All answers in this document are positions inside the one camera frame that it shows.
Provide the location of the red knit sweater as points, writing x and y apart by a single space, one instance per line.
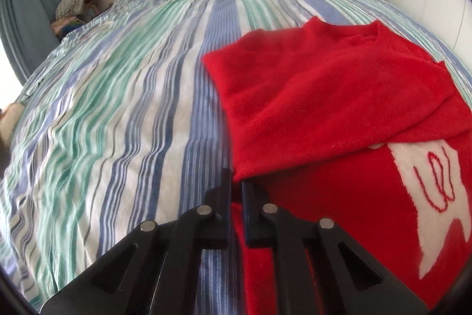
359 125

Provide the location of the striped blue green bedspread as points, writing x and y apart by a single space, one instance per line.
121 124

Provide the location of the pile of clothes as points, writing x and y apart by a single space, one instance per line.
73 14

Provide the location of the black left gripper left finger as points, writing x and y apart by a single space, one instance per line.
155 268

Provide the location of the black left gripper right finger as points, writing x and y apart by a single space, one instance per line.
319 268

